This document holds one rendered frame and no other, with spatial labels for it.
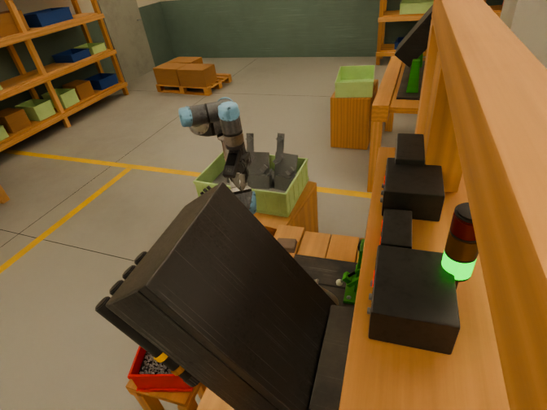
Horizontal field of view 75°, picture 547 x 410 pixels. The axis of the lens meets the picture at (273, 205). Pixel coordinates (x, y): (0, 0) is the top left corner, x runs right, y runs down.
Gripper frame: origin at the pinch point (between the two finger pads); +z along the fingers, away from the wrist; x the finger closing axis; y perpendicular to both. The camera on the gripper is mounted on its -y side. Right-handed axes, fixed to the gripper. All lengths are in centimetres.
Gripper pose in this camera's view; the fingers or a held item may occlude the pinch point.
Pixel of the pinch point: (240, 189)
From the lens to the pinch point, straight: 148.5
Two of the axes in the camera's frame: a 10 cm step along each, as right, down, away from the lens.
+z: 1.0, 8.0, 5.9
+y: 2.9, -5.9, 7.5
